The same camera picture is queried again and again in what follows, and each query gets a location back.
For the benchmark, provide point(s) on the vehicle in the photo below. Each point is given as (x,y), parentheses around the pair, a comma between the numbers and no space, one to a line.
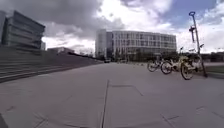
(107,60)

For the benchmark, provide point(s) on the large pale curved building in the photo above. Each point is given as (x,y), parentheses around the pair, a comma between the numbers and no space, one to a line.
(140,43)

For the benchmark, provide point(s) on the dark bicycle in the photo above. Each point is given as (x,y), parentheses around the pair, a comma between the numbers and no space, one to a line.
(153,65)

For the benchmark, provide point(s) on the grey paved plaza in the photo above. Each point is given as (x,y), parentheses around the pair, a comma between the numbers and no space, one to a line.
(133,103)

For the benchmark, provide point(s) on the low dark building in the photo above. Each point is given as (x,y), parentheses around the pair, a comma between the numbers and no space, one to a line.
(60,50)

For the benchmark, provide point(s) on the white bicycle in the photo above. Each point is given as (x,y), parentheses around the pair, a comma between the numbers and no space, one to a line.
(168,65)

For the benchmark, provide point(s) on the yellow bicycle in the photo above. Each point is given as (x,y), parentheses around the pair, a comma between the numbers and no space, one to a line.
(187,66)

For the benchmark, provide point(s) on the wide grey stone steps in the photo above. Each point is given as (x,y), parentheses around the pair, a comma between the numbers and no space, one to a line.
(26,65)

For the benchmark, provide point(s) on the tall lamp pole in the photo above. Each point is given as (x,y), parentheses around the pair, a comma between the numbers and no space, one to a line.
(197,40)

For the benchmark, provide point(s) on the dark glass building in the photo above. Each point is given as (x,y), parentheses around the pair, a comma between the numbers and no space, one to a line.
(21,31)

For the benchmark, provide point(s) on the grass strip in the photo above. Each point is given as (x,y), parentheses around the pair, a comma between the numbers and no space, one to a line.
(215,69)

